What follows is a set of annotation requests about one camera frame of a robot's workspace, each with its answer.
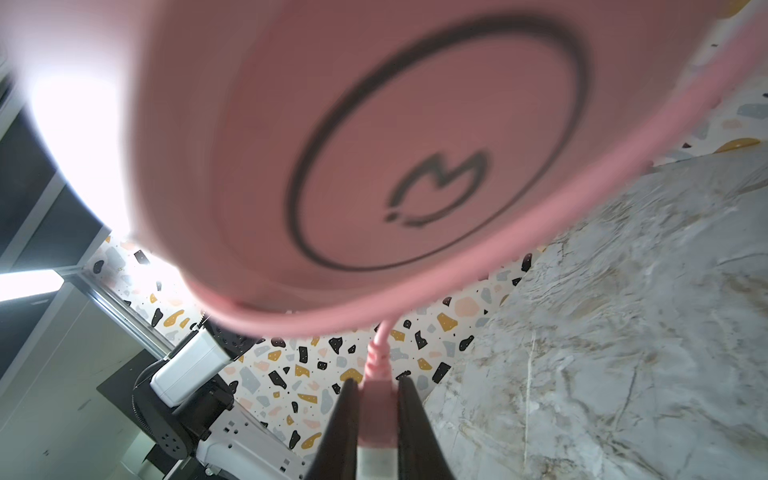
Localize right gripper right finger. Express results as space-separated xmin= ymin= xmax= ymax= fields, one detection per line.
xmin=397 ymin=377 xmax=454 ymax=480

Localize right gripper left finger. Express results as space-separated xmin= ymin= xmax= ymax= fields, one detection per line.
xmin=305 ymin=379 xmax=360 ymax=480

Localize pink headphones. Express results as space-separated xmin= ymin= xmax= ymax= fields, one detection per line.
xmin=131 ymin=1 xmax=721 ymax=310

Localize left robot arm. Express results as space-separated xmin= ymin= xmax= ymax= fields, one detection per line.
xmin=131 ymin=317 xmax=309 ymax=479

